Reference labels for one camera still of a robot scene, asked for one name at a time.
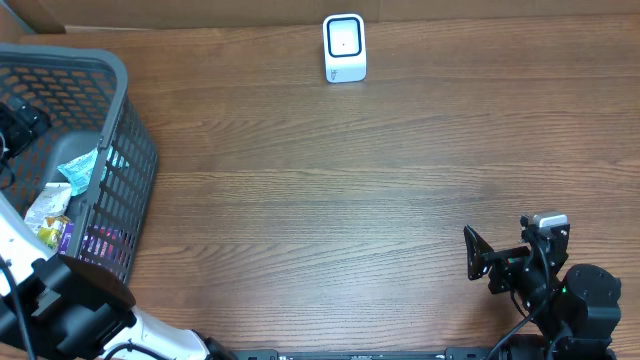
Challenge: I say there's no purple Carefree pad pack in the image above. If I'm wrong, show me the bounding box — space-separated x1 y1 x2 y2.
57 223 127 265

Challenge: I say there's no grey plastic mesh basket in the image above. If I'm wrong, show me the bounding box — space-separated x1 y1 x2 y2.
1 43 159 282

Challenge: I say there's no teal snack packet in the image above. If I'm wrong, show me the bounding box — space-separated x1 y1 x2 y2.
57 147 129 197

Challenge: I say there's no black rail at table edge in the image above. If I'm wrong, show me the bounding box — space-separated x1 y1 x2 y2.
232 347 490 360

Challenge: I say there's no green and yellow juice carton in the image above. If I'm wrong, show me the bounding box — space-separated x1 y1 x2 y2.
36 215 71 250

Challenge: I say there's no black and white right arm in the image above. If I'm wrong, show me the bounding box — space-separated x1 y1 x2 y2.
464 224 622 359

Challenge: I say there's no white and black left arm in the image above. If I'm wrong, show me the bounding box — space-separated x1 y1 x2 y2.
1 90 229 359

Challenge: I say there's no white and gold tube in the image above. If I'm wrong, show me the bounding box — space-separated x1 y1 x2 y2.
24 182 72 234

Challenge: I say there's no white barcode scanner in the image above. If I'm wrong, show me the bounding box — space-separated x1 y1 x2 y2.
322 13 367 84

